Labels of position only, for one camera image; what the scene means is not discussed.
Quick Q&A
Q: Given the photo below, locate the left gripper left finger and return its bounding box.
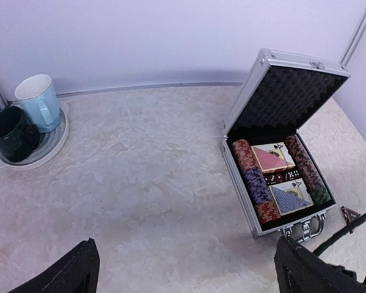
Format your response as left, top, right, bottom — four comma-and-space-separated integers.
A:
11, 238, 100, 293

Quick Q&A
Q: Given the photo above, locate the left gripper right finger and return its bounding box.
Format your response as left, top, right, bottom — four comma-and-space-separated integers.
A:
274, 236, 366, 292

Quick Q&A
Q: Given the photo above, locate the blue playing card deck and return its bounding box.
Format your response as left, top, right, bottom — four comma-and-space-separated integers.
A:
269, 179, 313, 216

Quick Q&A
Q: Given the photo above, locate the black triangular dealer button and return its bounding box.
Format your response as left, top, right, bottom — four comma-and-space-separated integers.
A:
341, 206, 361, 225

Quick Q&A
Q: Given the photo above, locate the green poker chip stack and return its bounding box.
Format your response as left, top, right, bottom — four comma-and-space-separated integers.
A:
310, 185, 331, 206

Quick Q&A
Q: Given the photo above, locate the aluminium poker case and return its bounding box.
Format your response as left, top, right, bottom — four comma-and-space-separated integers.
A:
221, 49, 350, 242

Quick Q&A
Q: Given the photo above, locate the red playing card deck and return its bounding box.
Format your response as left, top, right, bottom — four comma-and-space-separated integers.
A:
251, 142, 296, 173

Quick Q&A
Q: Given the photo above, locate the dark green mug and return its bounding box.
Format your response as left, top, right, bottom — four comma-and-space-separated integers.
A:
0, 106, 41, 162

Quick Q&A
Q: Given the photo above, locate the purple chip row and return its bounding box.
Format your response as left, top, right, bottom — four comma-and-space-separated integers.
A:
243, 167, 273, 206

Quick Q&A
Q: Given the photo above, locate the brown chip row in case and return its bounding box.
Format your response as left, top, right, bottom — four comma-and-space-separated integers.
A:
284, 135, 323, 191

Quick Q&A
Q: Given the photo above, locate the white round coaster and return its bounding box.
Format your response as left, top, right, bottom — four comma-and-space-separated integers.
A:
0, 102, 70, 171

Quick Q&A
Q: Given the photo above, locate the red yellow chip row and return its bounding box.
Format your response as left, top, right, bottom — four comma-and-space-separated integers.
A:
232, 139, 260, 172

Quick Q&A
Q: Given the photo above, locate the light blue mug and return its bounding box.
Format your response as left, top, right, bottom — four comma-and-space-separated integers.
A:
14, 74, 60, 133

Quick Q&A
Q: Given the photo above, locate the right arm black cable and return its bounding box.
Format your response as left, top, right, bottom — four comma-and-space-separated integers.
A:
312, 206, 366, 254

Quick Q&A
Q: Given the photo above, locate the right aluminium post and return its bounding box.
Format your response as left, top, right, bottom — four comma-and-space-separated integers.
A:
339, 5, 366, 68

